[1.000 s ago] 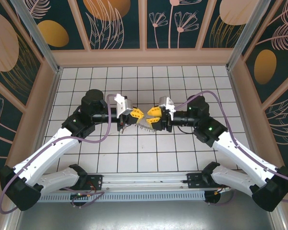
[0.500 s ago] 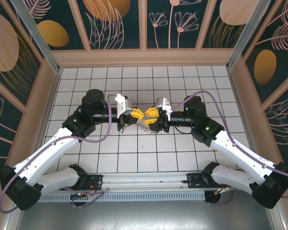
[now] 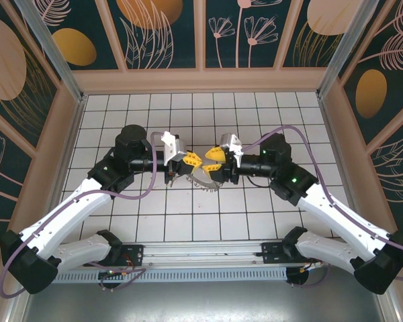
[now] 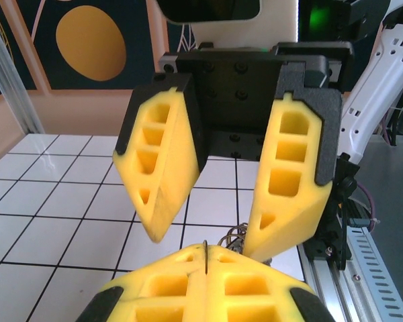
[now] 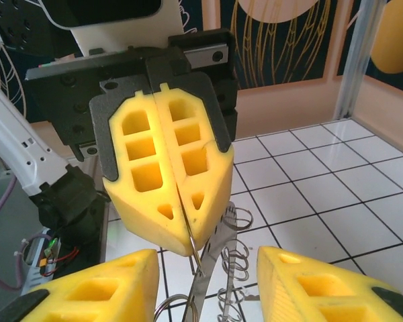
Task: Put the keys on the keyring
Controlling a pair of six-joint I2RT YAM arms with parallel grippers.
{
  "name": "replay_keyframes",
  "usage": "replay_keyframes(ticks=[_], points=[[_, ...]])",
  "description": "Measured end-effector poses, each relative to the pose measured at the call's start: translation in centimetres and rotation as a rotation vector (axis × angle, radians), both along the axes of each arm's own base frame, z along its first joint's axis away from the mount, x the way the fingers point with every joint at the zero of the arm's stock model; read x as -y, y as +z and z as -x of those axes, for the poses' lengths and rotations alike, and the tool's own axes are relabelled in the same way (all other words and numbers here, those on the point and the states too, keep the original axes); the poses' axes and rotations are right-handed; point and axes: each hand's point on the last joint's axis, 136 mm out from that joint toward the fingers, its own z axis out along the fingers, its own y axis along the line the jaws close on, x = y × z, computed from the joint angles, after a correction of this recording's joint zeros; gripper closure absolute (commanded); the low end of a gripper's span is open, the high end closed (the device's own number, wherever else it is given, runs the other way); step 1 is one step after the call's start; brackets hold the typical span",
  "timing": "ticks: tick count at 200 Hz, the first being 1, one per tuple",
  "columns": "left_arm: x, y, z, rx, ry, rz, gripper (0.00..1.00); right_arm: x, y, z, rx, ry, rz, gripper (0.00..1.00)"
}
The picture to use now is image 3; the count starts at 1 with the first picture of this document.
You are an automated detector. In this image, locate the silver metal chain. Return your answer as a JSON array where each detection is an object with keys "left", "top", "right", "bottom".
[{"left": 183, "top": 174, "right": 223, "bottom": 195}]

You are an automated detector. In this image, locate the black mounting plate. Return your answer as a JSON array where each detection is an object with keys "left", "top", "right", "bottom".
[
  {"left": 261, "top": 241, "right": 287, "bottom": 266},
  {"left": 120, "top": 244, "right": 145, "bottom": 268}
]

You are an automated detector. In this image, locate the grey metal base sheet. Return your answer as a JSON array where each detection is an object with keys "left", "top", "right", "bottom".
[{"left": 21, "top": 280, "right": 390, "bottom": 322}]

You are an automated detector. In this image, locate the aluminium side rail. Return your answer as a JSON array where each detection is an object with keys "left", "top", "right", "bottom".
[
  {"left": 6, "top": 95, "right": 88, "bottom": 322},
  {"left": 317, "top": 95, "right": 403, "bottom": 322}
]

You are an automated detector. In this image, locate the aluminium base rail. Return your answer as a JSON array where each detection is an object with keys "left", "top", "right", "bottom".
[{"left": 120, "top": 241, "right": 286, "bottom": 268}]

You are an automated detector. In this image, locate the short purple base cable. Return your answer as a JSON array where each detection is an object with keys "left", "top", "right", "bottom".
[
  {"left": 288, "top": 253, "right": 330, "bottom": 289},
  {"left": 83, "top": 260, "right": 148, "bottom": 292}
]

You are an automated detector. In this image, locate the grey slotted cable duct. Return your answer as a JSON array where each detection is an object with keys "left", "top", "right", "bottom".
[{"left": 53, "top": 266, "right": 288, "bottom": 284}]

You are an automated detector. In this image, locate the aluminium frame post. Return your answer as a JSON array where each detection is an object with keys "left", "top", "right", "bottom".
[
  {"left": 316, "top": 0, "right": 381, "bottom": 100},
  {"left": 15, "top": 0, "right": 87, "bottom": 103}
]

